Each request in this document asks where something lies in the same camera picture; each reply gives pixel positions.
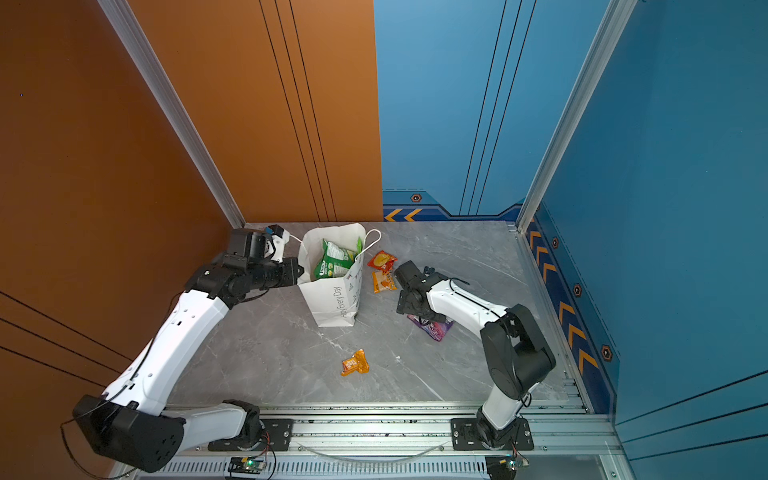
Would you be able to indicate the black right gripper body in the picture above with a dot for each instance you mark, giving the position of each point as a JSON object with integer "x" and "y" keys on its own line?
{"x": 409, "y": 308}

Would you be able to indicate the small orange snack packet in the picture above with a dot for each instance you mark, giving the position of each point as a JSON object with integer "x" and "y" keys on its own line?
{"x": 383, "y": 281}

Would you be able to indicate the purple white snack bag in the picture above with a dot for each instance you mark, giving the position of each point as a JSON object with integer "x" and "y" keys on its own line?
{"x": 435, "y": 330}

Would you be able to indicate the red snack packet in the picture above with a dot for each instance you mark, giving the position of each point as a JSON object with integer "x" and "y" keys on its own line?
{"x": 382, "y": 261}

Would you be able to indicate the small orange candy wrapper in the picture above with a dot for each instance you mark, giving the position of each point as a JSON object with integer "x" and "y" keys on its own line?
{"x": 358, "y": 363}

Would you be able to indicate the white paper bag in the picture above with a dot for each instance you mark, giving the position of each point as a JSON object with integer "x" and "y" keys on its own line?
{"x": 334, "y": 301}

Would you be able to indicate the green white snack bag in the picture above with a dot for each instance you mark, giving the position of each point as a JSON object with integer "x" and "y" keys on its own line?
{"x": 335, "y": 262}

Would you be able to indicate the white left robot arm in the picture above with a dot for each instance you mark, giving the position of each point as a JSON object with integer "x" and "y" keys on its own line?
{"x": 131, "y": 422}

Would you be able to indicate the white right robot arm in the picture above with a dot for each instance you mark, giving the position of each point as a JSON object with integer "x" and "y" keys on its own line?
{"x": 517, "y": 354}

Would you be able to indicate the right green circuit board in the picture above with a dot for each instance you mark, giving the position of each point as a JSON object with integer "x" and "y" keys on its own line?
{"x": 505, "y": 467}

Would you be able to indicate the green circuit board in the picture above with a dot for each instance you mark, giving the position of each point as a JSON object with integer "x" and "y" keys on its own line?
{"x": 246, "y": 467}
{"x": 505, "y": 467}

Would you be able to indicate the left green circuit board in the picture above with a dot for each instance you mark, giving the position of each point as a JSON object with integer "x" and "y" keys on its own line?
{"x": 246, "y": 467}

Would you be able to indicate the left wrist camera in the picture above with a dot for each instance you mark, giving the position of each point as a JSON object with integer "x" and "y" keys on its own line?
{"x": 278, "y": 238}

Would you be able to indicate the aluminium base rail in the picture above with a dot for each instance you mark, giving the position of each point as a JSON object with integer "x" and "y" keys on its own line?
{"x": 413, "y": 441}

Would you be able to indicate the left aluminium corner post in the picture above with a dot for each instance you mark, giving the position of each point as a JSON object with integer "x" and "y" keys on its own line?
{"x": 127, "y": 27}

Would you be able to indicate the aluminium corner post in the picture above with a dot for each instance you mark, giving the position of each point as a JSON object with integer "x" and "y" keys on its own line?
{"x": 609, "y": 32}
{"x": 127, "y": 27}

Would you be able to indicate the right aluminium corner post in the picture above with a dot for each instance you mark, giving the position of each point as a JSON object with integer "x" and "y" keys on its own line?
{"x": 609, "y": 32}

